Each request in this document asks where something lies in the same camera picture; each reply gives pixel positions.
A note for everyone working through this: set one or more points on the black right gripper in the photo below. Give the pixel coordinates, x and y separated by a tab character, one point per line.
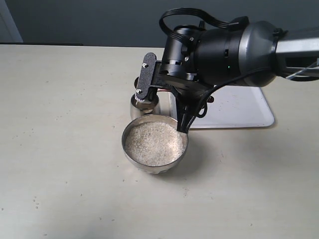
211	59

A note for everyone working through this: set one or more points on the dark red wooden spoon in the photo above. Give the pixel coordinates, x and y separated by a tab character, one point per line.
210	99

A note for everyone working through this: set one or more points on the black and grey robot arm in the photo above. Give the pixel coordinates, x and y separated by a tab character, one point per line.
266	52

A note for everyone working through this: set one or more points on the small steel cup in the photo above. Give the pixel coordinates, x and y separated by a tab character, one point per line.
140	108

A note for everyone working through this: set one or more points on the large steel rice bowl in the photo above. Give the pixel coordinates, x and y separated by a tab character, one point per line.
154	118

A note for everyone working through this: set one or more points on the white rectangular plastic tray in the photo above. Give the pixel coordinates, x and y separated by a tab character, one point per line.
236	107

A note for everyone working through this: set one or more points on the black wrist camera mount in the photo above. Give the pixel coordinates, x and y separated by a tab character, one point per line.
146	84

